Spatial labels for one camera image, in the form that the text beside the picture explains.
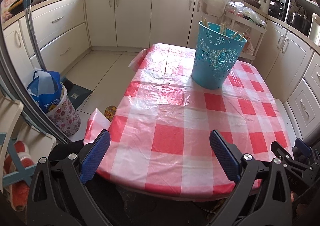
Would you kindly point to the wooden utensil handle right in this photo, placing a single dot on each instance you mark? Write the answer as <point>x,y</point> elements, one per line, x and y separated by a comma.
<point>238,36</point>

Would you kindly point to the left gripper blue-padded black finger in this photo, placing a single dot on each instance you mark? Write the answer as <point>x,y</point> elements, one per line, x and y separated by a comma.
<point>58,195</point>
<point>261,195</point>

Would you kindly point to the steel cooking pot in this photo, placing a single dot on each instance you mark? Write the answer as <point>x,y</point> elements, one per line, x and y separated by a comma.
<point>300,23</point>

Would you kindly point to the red white checkered tablecloth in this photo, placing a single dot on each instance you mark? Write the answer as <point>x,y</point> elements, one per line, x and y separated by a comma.
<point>160,132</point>

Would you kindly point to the white electric kettle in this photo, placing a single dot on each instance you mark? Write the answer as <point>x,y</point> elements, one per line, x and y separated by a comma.
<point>264,5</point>

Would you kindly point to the metal mop handle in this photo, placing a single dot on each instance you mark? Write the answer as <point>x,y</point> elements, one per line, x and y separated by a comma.
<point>31,31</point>

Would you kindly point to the white lower kitchen cabinets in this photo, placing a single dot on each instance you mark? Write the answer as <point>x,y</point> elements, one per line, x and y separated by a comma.
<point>66,29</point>

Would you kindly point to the dark floor scale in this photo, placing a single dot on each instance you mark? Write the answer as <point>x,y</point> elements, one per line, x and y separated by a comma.
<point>76,94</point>

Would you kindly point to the white rolling kitchen cart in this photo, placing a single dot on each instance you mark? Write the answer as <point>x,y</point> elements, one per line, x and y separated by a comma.
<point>239,18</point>

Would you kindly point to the white and teal chair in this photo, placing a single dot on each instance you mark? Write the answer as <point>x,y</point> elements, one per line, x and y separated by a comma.
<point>24,147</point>

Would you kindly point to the wooden utensil handle left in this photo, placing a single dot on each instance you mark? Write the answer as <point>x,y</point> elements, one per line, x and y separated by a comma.
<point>205,22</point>

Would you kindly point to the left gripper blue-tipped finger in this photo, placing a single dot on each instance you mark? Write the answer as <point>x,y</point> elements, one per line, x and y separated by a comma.
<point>300,176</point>

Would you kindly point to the black toaster oven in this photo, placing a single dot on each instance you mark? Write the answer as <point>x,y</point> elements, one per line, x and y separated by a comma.
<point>278,9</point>

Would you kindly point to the floral white waste bin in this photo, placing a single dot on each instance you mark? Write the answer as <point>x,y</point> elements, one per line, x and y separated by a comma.
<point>64,115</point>

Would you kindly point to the teal perforated metal bucket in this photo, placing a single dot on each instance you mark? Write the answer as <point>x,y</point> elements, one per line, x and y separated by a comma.
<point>215,55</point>

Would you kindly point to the wooden utensil handle middle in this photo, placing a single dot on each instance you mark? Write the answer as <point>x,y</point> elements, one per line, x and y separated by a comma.
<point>223,28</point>

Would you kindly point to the wooden utensil handle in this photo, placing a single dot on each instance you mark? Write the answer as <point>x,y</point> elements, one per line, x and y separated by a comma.
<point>205,22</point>
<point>223,28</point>
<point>238,36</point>

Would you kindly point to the black frying pan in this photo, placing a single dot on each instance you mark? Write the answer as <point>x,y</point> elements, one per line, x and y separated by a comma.
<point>16,7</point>

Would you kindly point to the blue plastic shopping bag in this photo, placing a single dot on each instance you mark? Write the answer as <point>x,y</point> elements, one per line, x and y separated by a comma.
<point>45,89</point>

